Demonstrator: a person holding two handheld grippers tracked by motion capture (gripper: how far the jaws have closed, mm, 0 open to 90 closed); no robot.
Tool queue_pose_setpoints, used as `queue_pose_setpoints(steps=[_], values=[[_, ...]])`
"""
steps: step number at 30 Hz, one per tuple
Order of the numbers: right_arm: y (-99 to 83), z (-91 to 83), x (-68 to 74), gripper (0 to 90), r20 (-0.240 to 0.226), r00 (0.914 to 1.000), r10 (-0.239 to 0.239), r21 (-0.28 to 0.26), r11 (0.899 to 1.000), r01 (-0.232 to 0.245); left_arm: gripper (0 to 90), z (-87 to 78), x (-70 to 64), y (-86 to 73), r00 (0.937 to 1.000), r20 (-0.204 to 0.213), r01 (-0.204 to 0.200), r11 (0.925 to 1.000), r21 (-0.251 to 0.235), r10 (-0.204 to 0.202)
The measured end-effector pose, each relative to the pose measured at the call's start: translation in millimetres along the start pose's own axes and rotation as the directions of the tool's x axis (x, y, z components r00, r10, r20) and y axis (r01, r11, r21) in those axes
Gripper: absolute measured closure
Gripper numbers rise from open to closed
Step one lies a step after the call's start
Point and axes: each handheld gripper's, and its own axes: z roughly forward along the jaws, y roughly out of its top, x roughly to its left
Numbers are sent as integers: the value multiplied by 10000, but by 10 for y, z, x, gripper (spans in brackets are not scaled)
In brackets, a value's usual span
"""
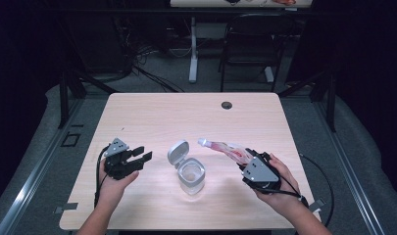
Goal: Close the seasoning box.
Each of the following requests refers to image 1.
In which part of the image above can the grey tape strip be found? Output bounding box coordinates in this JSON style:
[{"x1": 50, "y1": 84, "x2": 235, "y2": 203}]
[
  {"x1": 53, "y1": 202, "x2": 79, "y2": 214},
  {"x1": 308, "y1": 198, "x2": 326, "y2": 213}
]

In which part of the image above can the person's right hand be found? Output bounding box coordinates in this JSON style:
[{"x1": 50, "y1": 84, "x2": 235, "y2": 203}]
[{"x1": 256, "y1": 153, "x2": 310, "y2": 219}]

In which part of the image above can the aluminium floor rail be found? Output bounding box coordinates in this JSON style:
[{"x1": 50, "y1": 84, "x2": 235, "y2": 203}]
[
  {"x1": 312, "y1": 97, "x2": 386, "y2": 235},
  {"x1": 0, "y1": 97, "x2": 86, "y2": 235}
]

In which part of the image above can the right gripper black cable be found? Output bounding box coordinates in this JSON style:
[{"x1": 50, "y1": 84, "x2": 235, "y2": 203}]
[{"x1": 268, "y1": 153, "x2": 335, "y2": 228}]

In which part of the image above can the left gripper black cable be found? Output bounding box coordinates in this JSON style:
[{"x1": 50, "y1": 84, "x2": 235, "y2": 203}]
[{"x1": 93, "y1": 145, "x2": 111, "y2": 209}]

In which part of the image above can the black metal stand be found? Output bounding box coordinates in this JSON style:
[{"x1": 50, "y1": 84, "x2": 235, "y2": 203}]
[
  {"x1": 277, "y1": 70, "x2": 337, "y2": 133},
  {"x1": 57, "y1": 70, "x2": 119, "y2": 130}
]

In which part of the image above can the person's left hand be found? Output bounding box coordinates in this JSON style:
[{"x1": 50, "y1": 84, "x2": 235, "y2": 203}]
[{"x1": 96, "y1": 160, "x2": 140, "y2": 209}]

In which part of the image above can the red and white spout pouch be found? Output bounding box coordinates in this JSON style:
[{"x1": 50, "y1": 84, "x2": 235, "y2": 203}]
[{"x1": 197, "y1": 137, "x2": 254, "y2": 165}]

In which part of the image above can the white desk leg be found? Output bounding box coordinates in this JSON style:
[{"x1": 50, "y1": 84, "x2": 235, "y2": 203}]
[{"x1": 188, "y1": 16, "x2": 199, "y2": 84}]

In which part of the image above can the black folding chair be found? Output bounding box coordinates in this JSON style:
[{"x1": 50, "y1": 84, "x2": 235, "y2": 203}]
[{"x1": 219, "y1": 13, "x2": 297, "y2": 93}]

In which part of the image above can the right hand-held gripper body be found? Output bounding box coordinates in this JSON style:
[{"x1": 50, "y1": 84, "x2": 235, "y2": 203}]
[{"x1": 242, "y1": 153, "x2": 282, "y2": 195}]

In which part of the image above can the clear container with white lid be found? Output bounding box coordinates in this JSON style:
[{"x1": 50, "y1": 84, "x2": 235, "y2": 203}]
[{"x1": 167, "y1": 139, "x2": 207, "y2": 196}]

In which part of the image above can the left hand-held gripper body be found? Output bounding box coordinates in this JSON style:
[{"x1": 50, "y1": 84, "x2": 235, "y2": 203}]
[{"x1": 102, "y1": 137, "x2": 145, "y2": 181}]

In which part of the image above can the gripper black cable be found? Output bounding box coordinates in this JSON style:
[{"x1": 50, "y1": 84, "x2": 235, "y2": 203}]
[
  {"x1": 93, "y1": 145, "x2": 111, "y2": 209},
  {"x1": 268, "y1": 153, "x2": 335, "y2": 228}
]

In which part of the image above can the bundle of floor cables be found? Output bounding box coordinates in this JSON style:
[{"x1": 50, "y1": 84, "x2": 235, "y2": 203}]
[{"x1": 114, "y1": 16, "x2": 185, "y2": 93}]

